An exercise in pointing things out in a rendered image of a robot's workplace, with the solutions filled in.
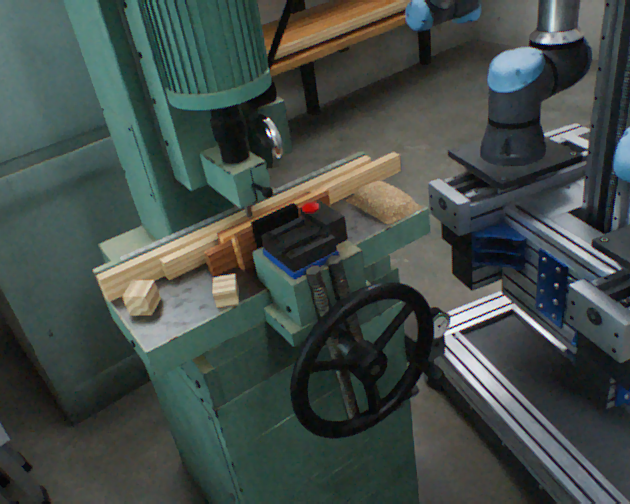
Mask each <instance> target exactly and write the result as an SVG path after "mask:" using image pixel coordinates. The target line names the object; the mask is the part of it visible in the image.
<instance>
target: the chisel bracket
mask: <svg viewBox="0 0 630 504"><path fill-rule="evenodd" d="M249 152H250V151H249ZM200 158H201V162H202V166H203V169H204V173H205V177H206V181H207V184H208V185H210V186H211V187H212V188H214V189H215V190H216V191H218V192H219V193H220V194H222V195H223V196H224V197H226V198H227V199H228V200H230V201H231V202H233V203H234V204H235V205H237V206H238V207H239V208H244V207H246V206H248V205H250V204H253V203H255V202H257V201H259V200H262V199H264V198H265V197H264V196H263V195H262V192H260V191H258V190H256V189H254V188H252V187H251V185H252V183H256V184H259V185H261V186H263V187H266V186H268V187H271V183H270V178H269V173H268V168H267V163H266V161H265V160H263V159H261V158H260V157H258V156H256V155H255V154H253V153H251V152H250V156H249V157H248V158H247V159H246V160H244V161H241V162H238V163H225V162H223V161H222V158H221V154H220V150H219V146H218V145H217V146H214V147H212V148H209V149H207V150H204V151H201V152H200Z"/></svg>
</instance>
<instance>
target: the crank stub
mask: <svg viewBox="0 0 630 504"><path fill-rule="evenodd" d="M415 364H416V365H417V366H418V367H419V368H420V370H421V371H422V372H423V373H424V374H425V375H426V376H427V377H428V378H430V379H431V380H432V381H434V382H435V383H440V382H442V381H443V380H444V379H445V374H444V371H443V370H442V369H440V368H439V367H438V366H436V365H435V364H433V363H431V362H430V361H428V360H426V359H424V358H422V357H418V358H417V359H416V361H415Z"/></svg>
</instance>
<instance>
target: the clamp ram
mask: <svg viewBox="0 0 630 504"><path fill-rule="evenodd" d="M298 218H299V212H298V207H297V205H296V204H294V203H291V204H289V205H287V206H285V207H282V208H280V209H278V210H276V211H274V212H272V213H269V214H267V215H265V216H263V217H261V218H258V219H256V220H254V221H252V222H251V225H252V230H253V234H254V238H255V243H256V247H257V250H258V249H260V248H262V247H263V242H262V238H261V236H262V235H264V234H266V233H267V232H270V231H272V230H274V229H276V228H278V227H281V226H283V225H285V224H287V223H289V222H291V221H293V220H295V219H298Z"/></svg>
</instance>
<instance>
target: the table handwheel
mask: <svg viewBox="0 0 630 504"><path fill-rule="evenodd" d="M386 299H395V300H400V301H403V302H405V303H406V304H405V305H404V307H403V308H402V309H401V310H400V312H399V313H398V314H397V316H396V317H395V318H394V320H393V321H392V322H391V324H390V325H389V326H388V327H387V328H386V329H385V331H384V332H383V333H382V334H381V335H380V337H379V338H378V339H377V340H376V341H375V343H374V345H373V344H372V343H371V342H370V341H367V340H363V341H360V342H358V341H357V340H356V339H355V338H354V337H352V336H351V335H350V334H349V333H348V332H346V331H345V330H344V329H343V328H342V327H340V325H341V324H342V323H343V322H344V321H345V320H346V319H347V318H348V317H350V316H351V315H352V314H354V313H355V312H357V311H358V310H360V309H361V308H363V307H365V306H367V305H369V304H372V303H374V302H377V301H381V300H386ZM413 311H414V313H415V316H416V319H417V324H418V335H417V342H416V346H415V350H414V353H413V356H412V358H411V361H410V363H409V365H408V367H407V369H406V370H405V372H404V374H403V375H402V377H401V378H400V380H399V381H398V383H397V384H396V385H395V386H394V388H393V389H392V390H391V391H390V392H389V393H388V394H387V395H386V396H385V397H384V398H383V399H382V400H381V401H380V402H379V403H377V398H376V392H375V383H374V382H376V381H377V380H379V379H380V378H381V377H382V376H383V374H384V373H385V371H386V368H387V363H388V359H387V356H386V354H385V353H383V352H382V350H383V349H384V348H385V346H386V345H387V343H388V342H389V341H390V339H391V338H392V337H393V335H394V334H395V333H396V331H397V330H398V329H399V328H400V326H401V325H402V324H403V323H404V321H405V320H406V319H407V318H408V317H409V315H410V314H411V313H412V312H413ZM336 329H337V330H338V334H339V344H337V347H338V348H337V350H338V352H339V353H340V354H341V355H342V356H343V357H344V358H345V359H338V360H330V361H316V358H317V356H318V354H319V352H320V351H321V349H322V347H323V346H324V344H325V343H326V341H327V340H328V338H329V337H330V336H331V335H332V333H333V332H334V331H335V330H336ZM433 339H434V320H433V315H432V311H431V308H430V306H429V304H428V302H427V300H426V299H425V298H424V296H423V295H422V294H421V293H420V292H419V291H417V290H416V289H415V288H413V287H411V286H409V285H407V284H403V283H399V282H380V283H375V284H371V285H368V286H365V287H363V288H360V289H358V290H356V291H354V292H352V293H351V294H349V295H347V296H346V297H344V298H343V299H342V300H340V301H339V302H338V303H336V304H335V305H334V306H333V307H332V308H331V309H330V310H328V311H327V312H326V313H325V314H324V316H323V317H322V318H321V319H320V320H319V321H318V322H317V324H316V325H315V326H314V327H313V329H312V330H311V332H310V333H309V335H308V336H307V338H306V339H305V341H304V343H303V345H302V347H301V349H300V351H299V353H298V356H297V358H296V361H295V364H294V367H293V371H292V375H291V383H290V398H291V404H292V408H293V411H294V413H295V415H296V417H297V419H298V421H299V422H300V423H301V425H302V426H303V427H304V428H305V429H307V430H308V431H309V432H311V433H312V434H314V435H317V436H320V437H323V438H330V439H338V438H345V437H350V436H354V435H356V434H359V433H362V432H364V431H366V430H368V429H370V428H372V427H373V426H375V425H376V424H378V423H379V422H381V421H382V420H384V419H385V418H386V417H387V416H389V415H390V414H391V413H392V412H393V411H394V410H395V409H396V408H397V407H398V406H399V405H400V404H401V403H402V402H403V401H404V400H405V398H406V397H407V396H408V395H409V393H410V392H411V391H412V389H413V388H414V387H415V385H416V383H417V382H418V380H419V378H420V377H421V375H422V373H423V372H422V371H421V370H420V368H419V367H418V366H417V365H416V364H415V361H416V359H417V358H418V357H422V358H424V359H426V360H428V359H429V356H430V353H431V350H432V345H433ZM343 369H347V370H348V371H349V372H350V373H352V374H353V375H354V376H355V377H356V378H357V379H358V380H359V381H360V382H362V383H363V384H365V389H366V393H367V400H368V407H369V410H367V411H366V412H364V413H362V414H360V415H358V416H356V417H353V418H351V419H347V420H343V421H328V420H324V419H322V418H320V417H319V416H317V415H316V414H315V412H314V411H313V410H312V408H311V405H310V402H309V398H308V385H309V379H310V375H311V373H314V372H322V371H330V370H343Z"/></svg>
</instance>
